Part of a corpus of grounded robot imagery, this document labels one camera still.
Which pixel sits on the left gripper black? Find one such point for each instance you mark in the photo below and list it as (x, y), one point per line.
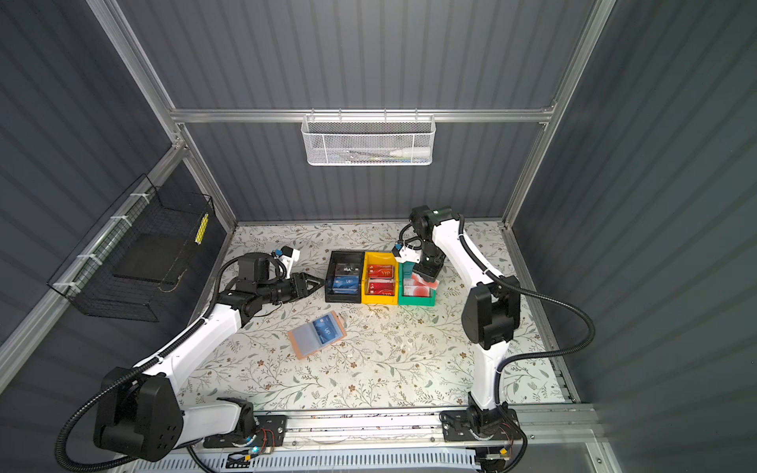
(295, 287)

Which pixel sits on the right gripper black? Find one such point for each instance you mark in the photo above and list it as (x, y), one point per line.
(429, 266)

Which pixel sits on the white red circle card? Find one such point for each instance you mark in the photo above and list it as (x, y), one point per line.
(416, 287)

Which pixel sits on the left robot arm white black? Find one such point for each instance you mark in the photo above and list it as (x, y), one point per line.
(139, 414)

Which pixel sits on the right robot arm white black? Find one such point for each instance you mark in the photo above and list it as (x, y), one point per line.
(491, 313)

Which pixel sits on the green plastic bin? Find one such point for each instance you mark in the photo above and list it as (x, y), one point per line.
(406, 270)

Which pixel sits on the black plastic bin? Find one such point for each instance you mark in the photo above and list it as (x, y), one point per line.
(344, 262)

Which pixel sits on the yellow plastic bin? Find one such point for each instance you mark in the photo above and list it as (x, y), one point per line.
(380, 279)

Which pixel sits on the white marker in basket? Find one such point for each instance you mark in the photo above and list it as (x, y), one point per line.
(412, 154)

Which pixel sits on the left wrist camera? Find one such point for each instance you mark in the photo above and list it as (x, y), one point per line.
(288, 257)

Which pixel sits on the white wire basket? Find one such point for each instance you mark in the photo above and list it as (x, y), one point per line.
(343, 143)

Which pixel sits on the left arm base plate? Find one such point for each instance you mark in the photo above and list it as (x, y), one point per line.
(266, 431)

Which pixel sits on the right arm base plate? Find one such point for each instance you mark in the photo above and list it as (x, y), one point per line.
(472, 425)

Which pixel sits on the black wire basket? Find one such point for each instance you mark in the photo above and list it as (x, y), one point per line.
(128, 269)

